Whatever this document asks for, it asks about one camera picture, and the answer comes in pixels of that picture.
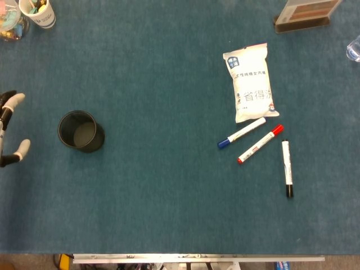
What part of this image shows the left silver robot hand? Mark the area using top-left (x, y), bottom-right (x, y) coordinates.
top-left (0, 89), bottom-right (31, 168)

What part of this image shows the clear jar of clips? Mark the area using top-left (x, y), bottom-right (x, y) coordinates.
top-left (0, 0), bottom-right (30, 42)

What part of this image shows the red cap whiteboard marker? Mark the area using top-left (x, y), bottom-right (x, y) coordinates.
top-left (237, 124), bottom-right (285, 165)

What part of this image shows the aluminium table edge rail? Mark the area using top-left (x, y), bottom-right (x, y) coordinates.
top-left (72, 253), bottom-right (326, 264)

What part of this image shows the blue felt table cloth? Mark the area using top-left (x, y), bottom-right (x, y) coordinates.
top-left (0, 0), bottom-right (360, 255)

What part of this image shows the blue cap whiteboard marker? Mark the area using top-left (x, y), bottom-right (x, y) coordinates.
top-left (217, 117), bottom-right (267, 150)

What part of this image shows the white printed plastic bag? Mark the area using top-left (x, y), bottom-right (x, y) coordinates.
top-left (222, 42), bottom-right (280, 124)

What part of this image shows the black cap whiteboard marker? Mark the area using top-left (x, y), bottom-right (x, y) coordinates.
top-left (281, 139), bottom-right (295, 199)

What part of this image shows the yellow object under table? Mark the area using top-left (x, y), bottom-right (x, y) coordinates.
top-left (57, 254), bottom-right (74, 270)

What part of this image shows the clear plastic water bottle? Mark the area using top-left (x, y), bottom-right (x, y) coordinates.
top-left (346, 35), bottom-right (360, 62)

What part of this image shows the black mesh pen holder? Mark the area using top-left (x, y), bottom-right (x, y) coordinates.
top-left (57, 110), bottom-right (106, 154)

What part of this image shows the white paper cup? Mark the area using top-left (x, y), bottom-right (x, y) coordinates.
top-left (18, 0), bottom-right (56, 29)

